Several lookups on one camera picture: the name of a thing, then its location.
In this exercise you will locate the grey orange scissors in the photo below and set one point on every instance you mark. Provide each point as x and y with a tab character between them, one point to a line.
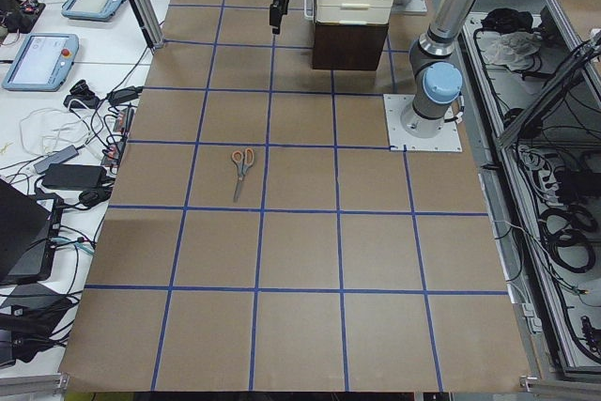
244	160

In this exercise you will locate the black power adapter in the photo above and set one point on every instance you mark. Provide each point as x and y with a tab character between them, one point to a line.
73	176

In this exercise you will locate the teach pendant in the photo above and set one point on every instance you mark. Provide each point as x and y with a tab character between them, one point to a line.
91	10
43	63

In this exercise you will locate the white crumpled cloth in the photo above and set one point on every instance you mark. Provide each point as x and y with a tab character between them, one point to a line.
515	51

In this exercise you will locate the upper teach pendant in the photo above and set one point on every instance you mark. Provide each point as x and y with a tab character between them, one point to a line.
91	10

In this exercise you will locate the dark wooden drawer cabinet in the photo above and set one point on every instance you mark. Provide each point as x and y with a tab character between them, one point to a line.
348	46

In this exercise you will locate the lower teach pendant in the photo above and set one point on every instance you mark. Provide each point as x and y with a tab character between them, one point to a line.
43	63

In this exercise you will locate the white plastic storage box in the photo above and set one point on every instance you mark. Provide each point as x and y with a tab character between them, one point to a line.
349	12

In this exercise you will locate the black laptop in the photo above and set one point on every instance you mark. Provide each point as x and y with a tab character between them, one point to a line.
29	226

